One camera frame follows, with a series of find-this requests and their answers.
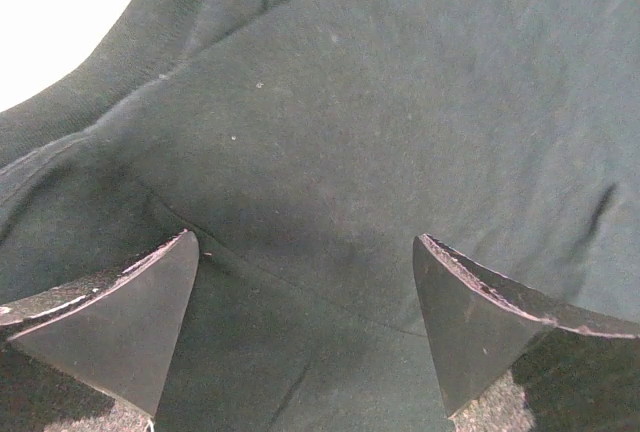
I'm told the black t-shirt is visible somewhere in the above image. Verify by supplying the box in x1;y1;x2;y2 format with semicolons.
1;0;639;431

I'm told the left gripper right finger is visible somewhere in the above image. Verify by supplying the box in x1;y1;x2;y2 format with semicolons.
413;234;639;419

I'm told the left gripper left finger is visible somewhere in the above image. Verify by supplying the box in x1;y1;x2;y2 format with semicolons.
1;230;199;417

